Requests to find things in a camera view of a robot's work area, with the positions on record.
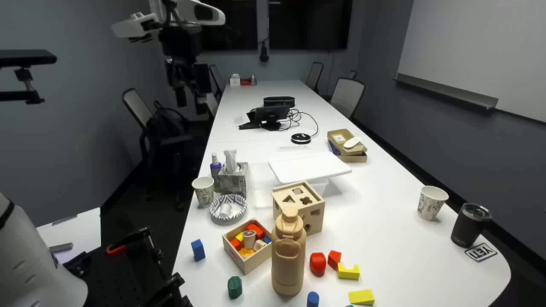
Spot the red cube block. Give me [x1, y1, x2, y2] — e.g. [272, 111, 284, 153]
[328, 251, 342, 269]

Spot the wooden shape sorter box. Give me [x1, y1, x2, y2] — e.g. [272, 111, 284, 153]
[274, 181, 327, 235]

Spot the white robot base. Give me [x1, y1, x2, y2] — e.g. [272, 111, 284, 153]
[0, 193, 89, 307]

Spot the yellow L-shaped block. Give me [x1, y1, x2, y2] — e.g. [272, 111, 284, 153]
[337, 263, 361, 280]

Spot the red cylinder block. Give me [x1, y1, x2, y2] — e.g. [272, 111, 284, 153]
[309, 252, 327, 276]

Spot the office chair far right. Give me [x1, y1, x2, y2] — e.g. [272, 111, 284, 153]
[330, 78, 366, 118]

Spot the tissue box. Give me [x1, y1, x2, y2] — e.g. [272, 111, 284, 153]
[216, 150, 248, 196]

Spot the black metal tumbler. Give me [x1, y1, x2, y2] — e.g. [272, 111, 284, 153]
[451, 203, 492, 247]

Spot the office chair far end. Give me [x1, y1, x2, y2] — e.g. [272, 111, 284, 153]
[306, 61, 325, 90]

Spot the yellow flat block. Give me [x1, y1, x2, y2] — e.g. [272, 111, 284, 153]
[349, 290, 376, 305]

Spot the paper cup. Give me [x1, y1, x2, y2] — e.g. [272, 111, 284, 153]
[192, 177, 216, 206]
[419, 186, 449, 220]

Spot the patterned paper plate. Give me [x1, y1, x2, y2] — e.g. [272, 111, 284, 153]
[210, 194, 248, 225]

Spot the black shelf bracket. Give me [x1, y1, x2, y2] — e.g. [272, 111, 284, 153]
[0, 49, 57, 104]

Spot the office chair with backpack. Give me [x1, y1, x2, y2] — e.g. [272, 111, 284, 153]
[122, 89, 197, 187]

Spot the black round puck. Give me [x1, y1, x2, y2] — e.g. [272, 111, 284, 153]
[291, 133, 311, 145]

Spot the paper cup right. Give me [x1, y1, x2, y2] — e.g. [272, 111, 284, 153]
[419, 186, 449, 220]

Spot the whiteboard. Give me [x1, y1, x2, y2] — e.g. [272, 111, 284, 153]
[398, 0, 546, 121]

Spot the paper cup left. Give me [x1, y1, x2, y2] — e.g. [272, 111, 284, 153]
[192, 177, 216, 206]

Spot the fiducial marker tag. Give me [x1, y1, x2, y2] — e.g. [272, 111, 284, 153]
[465, 242, 497, 263]

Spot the blue block left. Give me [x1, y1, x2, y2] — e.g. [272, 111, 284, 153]
[192, 239, 205, 261]

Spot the black conference device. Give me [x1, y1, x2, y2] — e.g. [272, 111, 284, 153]
[241, 95, 296, 131]

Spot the wooden tray of blocks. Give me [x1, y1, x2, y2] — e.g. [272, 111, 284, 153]
[222, 220, 272, 273]

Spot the small sanitizer bottle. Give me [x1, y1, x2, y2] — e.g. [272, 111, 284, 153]
[210, 153, 222, 181]

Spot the blue block front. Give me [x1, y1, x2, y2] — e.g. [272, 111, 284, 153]
[308, 292, 320, 307]

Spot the blue block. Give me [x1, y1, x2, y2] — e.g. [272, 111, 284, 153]
[192, 239, 205, 261]
[308, 292, 320, 307]

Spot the beige bottle with lid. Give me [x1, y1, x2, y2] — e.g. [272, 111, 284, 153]
[272, 205, 308, 297]

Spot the green cylinder block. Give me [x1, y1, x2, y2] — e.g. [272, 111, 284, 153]
[228, 276, 243, 298]

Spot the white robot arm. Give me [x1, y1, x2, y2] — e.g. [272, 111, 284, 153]
[112, 0, 228, 106]

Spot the wall monitor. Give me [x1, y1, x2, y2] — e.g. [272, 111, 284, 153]
[200, 0, 354, 51]

